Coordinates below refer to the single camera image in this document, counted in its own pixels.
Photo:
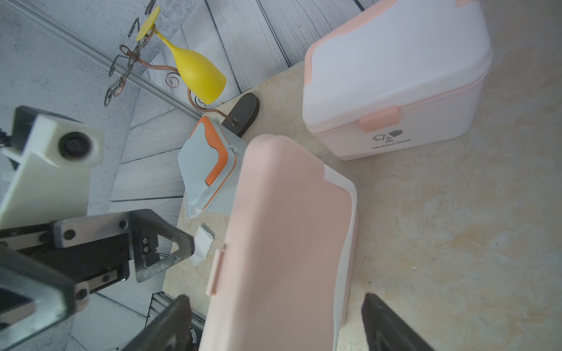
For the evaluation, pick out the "brown wire glass rack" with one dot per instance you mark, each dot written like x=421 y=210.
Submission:
x=238 y=121

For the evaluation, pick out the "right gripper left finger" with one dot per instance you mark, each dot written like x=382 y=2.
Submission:
x=170 y=330

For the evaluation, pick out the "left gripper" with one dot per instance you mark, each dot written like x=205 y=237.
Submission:
x=49 y=271

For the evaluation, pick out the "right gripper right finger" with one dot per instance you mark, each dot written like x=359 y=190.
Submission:
x=385 y=330

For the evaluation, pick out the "white pink medicine box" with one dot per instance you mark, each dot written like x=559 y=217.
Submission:
x=401 y=74

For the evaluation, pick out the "yellow plastic wine glass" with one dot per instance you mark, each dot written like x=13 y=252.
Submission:
x=201 y=77

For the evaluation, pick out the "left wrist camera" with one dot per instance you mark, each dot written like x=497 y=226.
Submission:
x=53 y=157

